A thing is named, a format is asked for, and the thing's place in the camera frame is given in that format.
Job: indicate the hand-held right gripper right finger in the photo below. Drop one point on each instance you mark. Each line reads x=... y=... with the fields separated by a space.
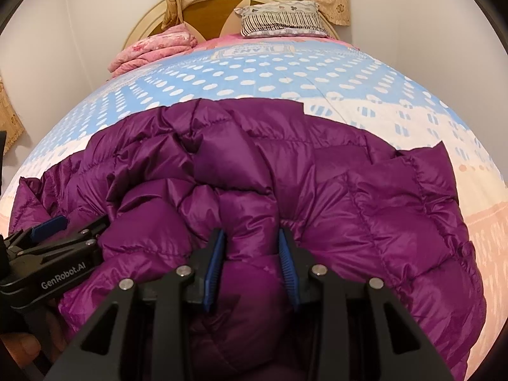
x=286 y=270

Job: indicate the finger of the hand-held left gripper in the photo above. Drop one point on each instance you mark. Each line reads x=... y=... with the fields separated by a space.
x=89 y=228
x=49 y=227

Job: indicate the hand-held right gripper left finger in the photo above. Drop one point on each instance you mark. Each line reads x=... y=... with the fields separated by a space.
x=214 y=270

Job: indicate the purple puffer jacket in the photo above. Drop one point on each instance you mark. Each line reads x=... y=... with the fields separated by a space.
x=317 y=206

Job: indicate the person's left hand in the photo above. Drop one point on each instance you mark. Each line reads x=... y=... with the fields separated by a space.
x=20 y=347

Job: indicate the wide beige floral curtain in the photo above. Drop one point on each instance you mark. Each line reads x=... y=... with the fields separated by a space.
x=10 y=119

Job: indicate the pink folded blanket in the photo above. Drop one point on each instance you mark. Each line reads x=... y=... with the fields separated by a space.
x=154 y=47

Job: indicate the bed with polka dot bedspread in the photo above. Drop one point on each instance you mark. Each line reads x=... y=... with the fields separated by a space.
x=278 y=71

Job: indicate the cream wooden headboard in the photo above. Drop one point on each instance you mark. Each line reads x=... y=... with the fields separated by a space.
x=151 y=20

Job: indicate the striped pillow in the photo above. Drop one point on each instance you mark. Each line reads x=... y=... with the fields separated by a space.
x=281 y=20

